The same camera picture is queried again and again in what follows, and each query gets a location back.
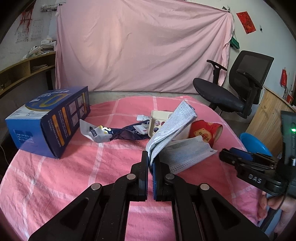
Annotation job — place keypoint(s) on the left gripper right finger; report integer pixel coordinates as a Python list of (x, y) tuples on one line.
[(159, 185)]

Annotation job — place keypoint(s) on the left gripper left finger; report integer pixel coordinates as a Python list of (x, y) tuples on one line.
[(140, 184)]

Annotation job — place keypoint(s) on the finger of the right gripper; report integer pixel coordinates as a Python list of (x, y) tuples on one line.
[(251, 157), (226, 156)]

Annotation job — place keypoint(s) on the grey face mask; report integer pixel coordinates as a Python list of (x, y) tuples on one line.
[(179, 155)]

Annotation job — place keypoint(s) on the red paper cup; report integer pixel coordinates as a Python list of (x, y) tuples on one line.
[(210, 132)]

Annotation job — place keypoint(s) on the dark blue foil wrapper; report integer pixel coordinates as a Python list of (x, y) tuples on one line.
[(102, 134)]

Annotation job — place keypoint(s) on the beige pill box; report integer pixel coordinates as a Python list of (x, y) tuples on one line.
[(158, 119)]

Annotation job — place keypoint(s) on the white sachet strip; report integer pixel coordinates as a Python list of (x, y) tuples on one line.
[(142, 117)]

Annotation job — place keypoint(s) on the person's right hand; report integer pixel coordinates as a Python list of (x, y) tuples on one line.
[(287, 207)]

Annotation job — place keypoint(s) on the blue plastic basin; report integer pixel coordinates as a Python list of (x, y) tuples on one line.
[(253, 144)]

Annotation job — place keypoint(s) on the wooden cabinet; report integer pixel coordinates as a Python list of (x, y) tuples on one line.
[(266, 122)]

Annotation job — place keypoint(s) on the black office chair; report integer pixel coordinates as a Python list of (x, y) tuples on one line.
[(247, 76)]

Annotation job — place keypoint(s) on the blue cardboard box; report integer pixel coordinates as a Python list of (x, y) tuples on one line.
[(46, 124)]

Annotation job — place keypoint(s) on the green hanging item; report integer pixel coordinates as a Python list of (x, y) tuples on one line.
[(234, 43)]

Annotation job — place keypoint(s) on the pink hanging sheet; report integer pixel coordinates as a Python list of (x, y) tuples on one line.
[(141, 46)]

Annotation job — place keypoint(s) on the stack of books and papers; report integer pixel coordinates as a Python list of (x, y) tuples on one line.
[(45, 47)]

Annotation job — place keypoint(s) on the wooden shelf desk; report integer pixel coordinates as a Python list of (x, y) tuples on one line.
[(21, 72)]

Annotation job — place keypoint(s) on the red hanging knot ornament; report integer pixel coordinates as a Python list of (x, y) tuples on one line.
[(26, 18)]

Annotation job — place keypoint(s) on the red paper wall decoration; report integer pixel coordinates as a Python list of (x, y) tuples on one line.
[(246, 22)]

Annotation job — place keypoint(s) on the wall calendar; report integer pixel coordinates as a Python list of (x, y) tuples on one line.
[(35, 32)]

